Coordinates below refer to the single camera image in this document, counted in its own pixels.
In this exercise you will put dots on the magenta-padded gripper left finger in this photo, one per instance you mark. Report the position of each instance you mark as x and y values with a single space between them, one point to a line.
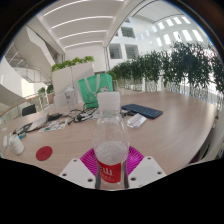
75 170

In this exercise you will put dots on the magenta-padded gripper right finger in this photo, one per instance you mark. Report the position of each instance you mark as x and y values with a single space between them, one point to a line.
146 170

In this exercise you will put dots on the clear red-labelled water bottle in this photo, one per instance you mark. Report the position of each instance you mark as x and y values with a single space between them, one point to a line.
111 133

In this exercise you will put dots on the flat round red coaster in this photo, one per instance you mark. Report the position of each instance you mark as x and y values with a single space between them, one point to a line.
44 153

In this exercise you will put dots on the colourful leaflet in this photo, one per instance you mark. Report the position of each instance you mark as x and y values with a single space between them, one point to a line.
53 125

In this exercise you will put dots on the white tissue packet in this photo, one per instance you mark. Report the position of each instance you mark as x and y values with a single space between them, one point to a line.
136 120

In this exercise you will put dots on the black tablet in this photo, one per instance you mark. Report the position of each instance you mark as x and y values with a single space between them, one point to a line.
23 127

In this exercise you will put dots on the white chair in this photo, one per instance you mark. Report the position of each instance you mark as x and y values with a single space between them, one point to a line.
59 100

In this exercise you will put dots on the clear shaker bottle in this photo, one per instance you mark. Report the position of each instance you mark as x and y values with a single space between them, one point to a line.
70 98

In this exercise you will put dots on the white power strip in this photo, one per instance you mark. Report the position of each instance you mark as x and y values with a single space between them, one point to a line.
5 141

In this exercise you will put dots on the black office chair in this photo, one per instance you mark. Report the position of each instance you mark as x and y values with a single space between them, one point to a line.
29 110

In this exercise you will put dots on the brown planter with plants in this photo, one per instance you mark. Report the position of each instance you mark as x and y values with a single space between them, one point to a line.
46 94

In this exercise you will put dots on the green tote bag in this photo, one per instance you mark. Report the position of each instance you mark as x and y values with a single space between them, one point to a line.
91 90

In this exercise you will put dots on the glass railing wooden handrail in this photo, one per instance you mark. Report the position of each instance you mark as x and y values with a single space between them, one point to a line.
16 105

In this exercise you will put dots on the white cabinet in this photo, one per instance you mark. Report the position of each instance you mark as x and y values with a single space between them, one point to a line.
71 80

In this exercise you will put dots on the row of green hedge plants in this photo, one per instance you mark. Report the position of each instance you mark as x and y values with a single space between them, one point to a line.
166 66

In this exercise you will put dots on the green plants atop cabinet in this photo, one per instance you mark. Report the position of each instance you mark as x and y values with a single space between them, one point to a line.
71 62

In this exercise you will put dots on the group of ceiling lights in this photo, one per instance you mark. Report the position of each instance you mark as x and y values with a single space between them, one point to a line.
76 26

